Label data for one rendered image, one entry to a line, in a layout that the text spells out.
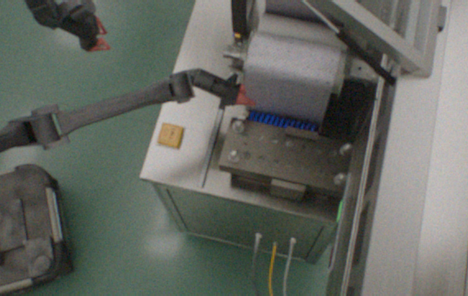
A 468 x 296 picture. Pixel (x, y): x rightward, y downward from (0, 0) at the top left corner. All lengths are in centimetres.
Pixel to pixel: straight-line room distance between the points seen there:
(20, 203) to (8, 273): 30
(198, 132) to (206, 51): 31
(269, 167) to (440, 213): 59
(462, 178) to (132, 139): 190
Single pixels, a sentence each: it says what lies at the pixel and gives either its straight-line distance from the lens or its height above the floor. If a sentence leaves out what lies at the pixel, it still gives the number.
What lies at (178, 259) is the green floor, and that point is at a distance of 265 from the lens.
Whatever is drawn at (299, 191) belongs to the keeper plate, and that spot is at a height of 101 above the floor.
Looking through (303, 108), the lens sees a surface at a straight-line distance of 163.
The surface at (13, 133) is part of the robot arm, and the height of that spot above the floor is 129.
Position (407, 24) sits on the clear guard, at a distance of 110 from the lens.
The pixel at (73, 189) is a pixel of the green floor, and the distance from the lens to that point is 284.
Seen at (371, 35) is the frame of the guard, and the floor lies 175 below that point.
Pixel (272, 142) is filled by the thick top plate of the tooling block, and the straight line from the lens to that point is 168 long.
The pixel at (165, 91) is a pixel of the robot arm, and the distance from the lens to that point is 157.
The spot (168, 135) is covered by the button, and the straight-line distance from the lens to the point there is 182.
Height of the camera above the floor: 259
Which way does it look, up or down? 69 degrees down
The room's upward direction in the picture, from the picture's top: 5 degrees counter-clockwise
